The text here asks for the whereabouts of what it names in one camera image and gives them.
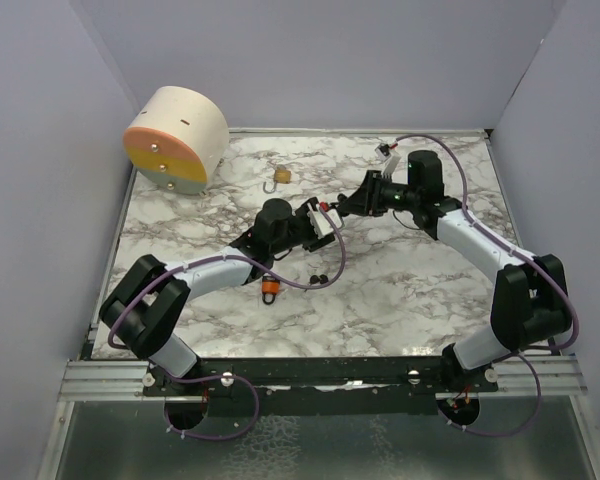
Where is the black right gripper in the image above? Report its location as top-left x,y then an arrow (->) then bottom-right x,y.
338,170 -> 420,218

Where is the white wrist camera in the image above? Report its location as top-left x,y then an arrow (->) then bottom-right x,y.
307,203 -> 343,239
375,142 -> 401,180

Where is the black head key bunch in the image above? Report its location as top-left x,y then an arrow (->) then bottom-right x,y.
331,193 -> 347,209
309,274 -> 329,286

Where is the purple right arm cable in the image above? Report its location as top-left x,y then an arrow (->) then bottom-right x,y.
394,133 -> 581,439

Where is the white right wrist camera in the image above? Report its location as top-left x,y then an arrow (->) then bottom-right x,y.
375,142 -> 401,180

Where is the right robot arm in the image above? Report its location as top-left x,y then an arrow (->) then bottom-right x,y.
336,150 -> 572,391

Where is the orange black padlock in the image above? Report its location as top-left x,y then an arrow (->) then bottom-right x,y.
261,275 -> 281,306

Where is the brass padlock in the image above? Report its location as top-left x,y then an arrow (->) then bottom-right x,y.
262,167 -> 292,194

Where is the beige cylindrical drum box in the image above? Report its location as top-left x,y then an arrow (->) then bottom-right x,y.
123,86 -> 230,195

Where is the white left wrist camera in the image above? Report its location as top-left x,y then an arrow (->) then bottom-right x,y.
307,203 -> 343,239

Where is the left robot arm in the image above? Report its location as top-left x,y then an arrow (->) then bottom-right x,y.
99,198 -> 344,395

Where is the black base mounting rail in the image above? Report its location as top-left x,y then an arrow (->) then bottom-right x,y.
143,356 -> 498,417

